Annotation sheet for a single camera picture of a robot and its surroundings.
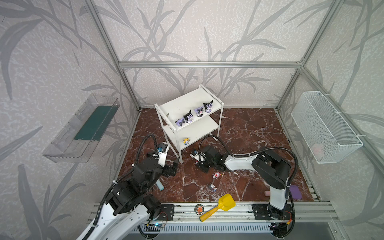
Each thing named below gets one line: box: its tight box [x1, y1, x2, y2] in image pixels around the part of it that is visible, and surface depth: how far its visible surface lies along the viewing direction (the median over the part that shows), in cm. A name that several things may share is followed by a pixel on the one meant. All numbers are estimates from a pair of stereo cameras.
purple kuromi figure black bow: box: [175, 117, 185, 127], surface depth 67 cm
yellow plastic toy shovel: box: [199, 193, 236, 222], surface depth 77 cm
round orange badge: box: [194, 203, 205, 216], surface depth 77 cm
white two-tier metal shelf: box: [154, 84, 224, 164], surface depth 78 cm
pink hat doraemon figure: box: [212, 171, 222, 179], surface depth 86 cm
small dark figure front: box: [208, 184, 217, 192], surface depth 82 cm
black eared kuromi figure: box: [203, 100, 213, 113], surface depth 71 cm
